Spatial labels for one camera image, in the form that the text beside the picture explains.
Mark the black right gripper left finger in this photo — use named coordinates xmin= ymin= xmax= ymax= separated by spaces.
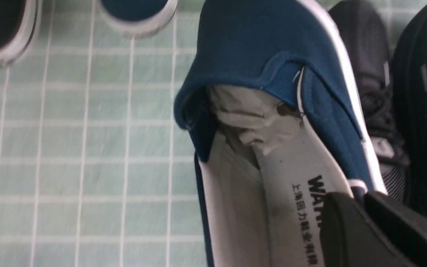
xmin=320 ymin=192 xmax=414 ymax=267

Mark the green checkered floor cloth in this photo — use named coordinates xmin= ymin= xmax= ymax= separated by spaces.
xmin=0 ymin=0 xmax=427 ymax=267

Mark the navy slip-on shoe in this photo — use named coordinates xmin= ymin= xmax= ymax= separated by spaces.
xmin=98 ymin=0 xmax=178 ymax=38
xmin=173 ymin=0 xmax=387 ymax=267

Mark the right black canvas sneaker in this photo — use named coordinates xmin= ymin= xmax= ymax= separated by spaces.
xmin=0 ymin=0 xmax=43 ymax=68

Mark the left black knit sneaker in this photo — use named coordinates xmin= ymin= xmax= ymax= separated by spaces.
xmin=329 ymin=0 xmax=411 ymax=205

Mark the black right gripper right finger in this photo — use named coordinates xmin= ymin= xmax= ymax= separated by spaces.
xmin=364 ymin=192 xmax=427 ymax=267

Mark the black knit sneaker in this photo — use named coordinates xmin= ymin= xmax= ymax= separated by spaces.
xmin=329 ymin=0 xmax=411 ymax=205
xmin=391 ymin=0 xmax=427 ymax=230

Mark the right black knit sneaker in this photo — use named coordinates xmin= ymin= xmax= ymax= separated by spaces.
xmin=391 ymin=0 xmax=427 ymax=230

